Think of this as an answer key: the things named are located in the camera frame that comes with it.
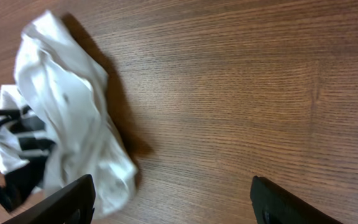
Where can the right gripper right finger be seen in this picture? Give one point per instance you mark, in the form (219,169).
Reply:
(273,204)

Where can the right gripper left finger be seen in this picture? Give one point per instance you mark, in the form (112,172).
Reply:
(72,204)

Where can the white t-shirt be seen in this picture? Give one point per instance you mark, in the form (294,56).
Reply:
(64,121)

